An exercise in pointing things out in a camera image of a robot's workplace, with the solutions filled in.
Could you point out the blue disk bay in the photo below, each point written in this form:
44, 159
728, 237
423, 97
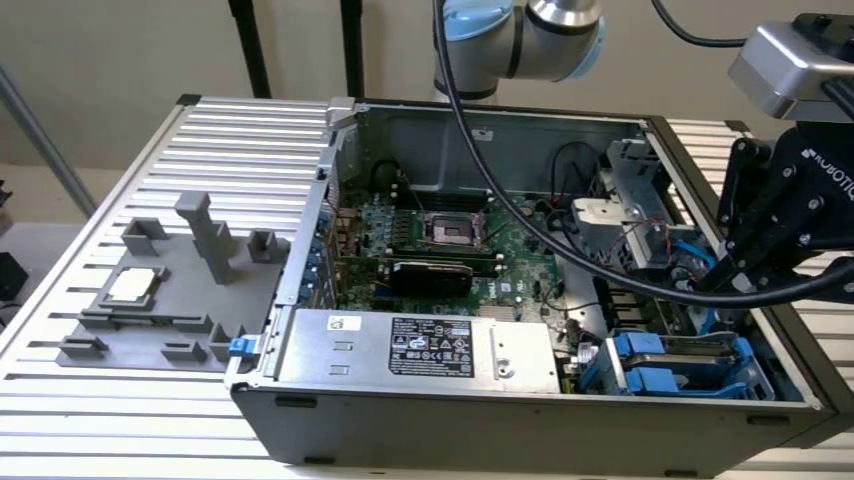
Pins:
667, 370

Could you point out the blue case latch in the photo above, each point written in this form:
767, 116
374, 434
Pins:
241, 347

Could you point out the grey metal pole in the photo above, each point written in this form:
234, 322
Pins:
46, 140

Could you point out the black RAM slot bank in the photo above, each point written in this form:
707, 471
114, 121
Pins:
447, 254

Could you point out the black graphics card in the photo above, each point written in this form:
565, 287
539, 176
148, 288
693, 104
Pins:
429, 277

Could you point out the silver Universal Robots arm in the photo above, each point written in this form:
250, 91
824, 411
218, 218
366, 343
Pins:
533, 40

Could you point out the silver power supply unit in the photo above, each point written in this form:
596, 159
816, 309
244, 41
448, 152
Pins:
413, 347

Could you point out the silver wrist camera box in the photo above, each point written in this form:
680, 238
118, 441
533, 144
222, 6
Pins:
780, 65

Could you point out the silver drive cage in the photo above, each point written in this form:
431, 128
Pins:
620, 220

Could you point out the silver CPU chip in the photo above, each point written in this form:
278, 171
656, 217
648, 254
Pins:
137, 284

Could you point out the black box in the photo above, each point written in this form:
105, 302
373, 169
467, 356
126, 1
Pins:
9, 272

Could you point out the grey parts rack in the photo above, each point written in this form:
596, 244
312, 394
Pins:
193, 305

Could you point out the silver case release latch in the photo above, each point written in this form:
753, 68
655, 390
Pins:
340, 114

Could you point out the black open PC case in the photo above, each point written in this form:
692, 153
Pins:
533, 430

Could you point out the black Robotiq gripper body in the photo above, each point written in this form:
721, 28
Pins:
800, 200

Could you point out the black stand post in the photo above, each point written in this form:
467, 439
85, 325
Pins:
352, 45
249, 45

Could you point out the CPU socket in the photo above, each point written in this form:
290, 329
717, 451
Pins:
448, 228

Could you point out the green motherboard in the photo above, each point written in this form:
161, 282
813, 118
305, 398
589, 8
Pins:
520, 270

